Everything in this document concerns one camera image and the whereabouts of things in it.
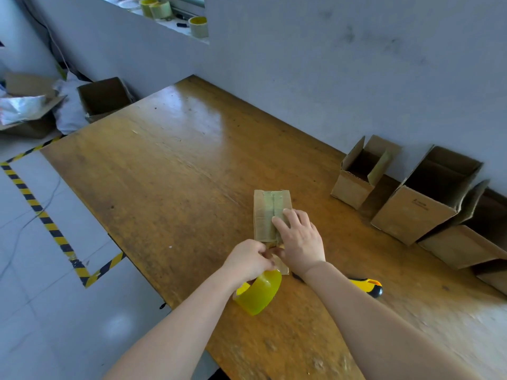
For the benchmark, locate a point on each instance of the yellow black hazard floor tape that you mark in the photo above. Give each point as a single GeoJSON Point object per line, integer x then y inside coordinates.
{"type": "Point", "coordinates": [47, 223]}

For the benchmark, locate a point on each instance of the dark open cardboard box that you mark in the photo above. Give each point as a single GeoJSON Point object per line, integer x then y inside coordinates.
{"type": "Point", "coordinates": [103, 99]}

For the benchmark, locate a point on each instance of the yellow clear tape roll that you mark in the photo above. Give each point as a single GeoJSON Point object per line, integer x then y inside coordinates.
{"type": "Point", "coordinates": [259, 296]}

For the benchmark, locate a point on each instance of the small open cardboard box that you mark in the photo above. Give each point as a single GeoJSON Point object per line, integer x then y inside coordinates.
{"type": "Point", "coordinates": [352, 185]}

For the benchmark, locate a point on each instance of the white plastic bag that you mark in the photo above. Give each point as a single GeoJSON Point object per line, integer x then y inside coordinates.
{"type": "Point", "coordinates": [70, 110]}

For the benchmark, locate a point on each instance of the small taped cardboard box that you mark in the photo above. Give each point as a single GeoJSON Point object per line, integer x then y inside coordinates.
{"type": "Point", "coordinates": [264, 217]}

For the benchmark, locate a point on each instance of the person's left hand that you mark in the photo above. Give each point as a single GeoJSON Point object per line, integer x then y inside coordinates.
{"type": "Point", "coordinates": [244, 259]}

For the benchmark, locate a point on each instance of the person's left fingers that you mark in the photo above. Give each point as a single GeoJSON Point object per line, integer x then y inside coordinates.
{"type": "Point", "coordinates": [266, 259]}

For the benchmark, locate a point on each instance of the medium open cardboard box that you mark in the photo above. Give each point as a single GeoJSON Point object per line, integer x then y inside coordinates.
{"type": "Point", "coordinates": [416, 211]}

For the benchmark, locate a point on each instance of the silver plastic bag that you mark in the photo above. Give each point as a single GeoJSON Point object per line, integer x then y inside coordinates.
{"type": "Point", "coordinates": [19, 108]}

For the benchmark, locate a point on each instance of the person's right hand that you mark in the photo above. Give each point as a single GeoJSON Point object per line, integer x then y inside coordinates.
{"type": "Point", "coordinates": [303, 245]}

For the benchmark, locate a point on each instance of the person's right forearm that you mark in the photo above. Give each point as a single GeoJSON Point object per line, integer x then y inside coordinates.
{"type": "Point", "coordinates": [380, 332]}

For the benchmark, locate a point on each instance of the yellow black utility knife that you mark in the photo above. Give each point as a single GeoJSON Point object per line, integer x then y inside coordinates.
{"type": "Point", "coordinates": [366, 285]}

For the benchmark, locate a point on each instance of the yellowish tape roll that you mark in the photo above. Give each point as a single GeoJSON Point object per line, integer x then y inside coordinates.
{"type": "Point", "coordinates": [162, 10]}
{"type": "Point", "coordinates": [199, 27]}
{"type": "Point", "coordinates": [146, 7]}

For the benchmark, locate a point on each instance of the cardboard box with flaps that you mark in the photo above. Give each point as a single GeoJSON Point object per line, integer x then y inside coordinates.
{"type": "Point", "coordinates": [31, 89]}

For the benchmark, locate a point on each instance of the person's right thumb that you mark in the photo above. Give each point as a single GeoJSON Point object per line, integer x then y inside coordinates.
{"type": "Point", "coordinates": [278, 252]}

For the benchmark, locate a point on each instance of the small black object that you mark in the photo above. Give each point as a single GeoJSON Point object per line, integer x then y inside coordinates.
{"type": "Point", "coordinates": [182, 24]}

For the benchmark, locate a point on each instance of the large open cardboard box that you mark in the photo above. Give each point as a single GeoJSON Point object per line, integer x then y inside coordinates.
{"type": "Point", "coordinates": [459, 245]}

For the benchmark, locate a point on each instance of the person's left forearm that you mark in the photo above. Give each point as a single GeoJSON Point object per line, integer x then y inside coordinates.
{"type": "Point", "coordinates": [178, 332]}

